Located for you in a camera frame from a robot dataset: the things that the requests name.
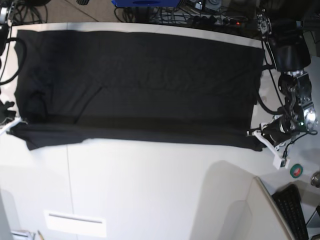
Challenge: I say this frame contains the green tape roll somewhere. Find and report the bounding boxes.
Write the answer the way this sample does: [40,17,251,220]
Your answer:
[289,163,304,179]

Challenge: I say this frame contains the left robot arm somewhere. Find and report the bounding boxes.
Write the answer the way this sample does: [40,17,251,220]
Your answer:
[249,8,318,169]

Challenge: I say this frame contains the black floor cables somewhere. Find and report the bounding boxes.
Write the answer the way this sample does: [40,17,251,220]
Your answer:
[9,0,50,25]

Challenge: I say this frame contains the black keyboard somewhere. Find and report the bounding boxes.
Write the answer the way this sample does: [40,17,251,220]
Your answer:
[272,184,309,240]

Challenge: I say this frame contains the blue box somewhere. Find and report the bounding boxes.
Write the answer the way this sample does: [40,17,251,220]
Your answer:
[111,0,181,8]

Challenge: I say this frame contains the white partition panel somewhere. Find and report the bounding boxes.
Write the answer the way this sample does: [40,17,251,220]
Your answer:
[190,161,295,240]

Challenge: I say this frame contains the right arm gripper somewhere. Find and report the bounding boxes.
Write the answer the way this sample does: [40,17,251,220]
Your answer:
[0,101,22,135]

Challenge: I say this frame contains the black power strip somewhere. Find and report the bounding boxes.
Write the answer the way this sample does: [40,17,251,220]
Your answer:
[186,14,250,27]

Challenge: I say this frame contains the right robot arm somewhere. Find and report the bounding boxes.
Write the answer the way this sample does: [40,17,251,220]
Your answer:
[0,0,27,134]

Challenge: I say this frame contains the black t-shirt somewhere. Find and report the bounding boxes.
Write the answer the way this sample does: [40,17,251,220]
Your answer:
[10,30,263,152]

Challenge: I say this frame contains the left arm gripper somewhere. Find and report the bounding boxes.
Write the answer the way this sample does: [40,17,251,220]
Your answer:
[246,112,308,170]

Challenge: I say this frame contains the silver round knob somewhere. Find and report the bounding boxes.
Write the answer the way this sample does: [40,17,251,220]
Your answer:
[310,171,320,188]

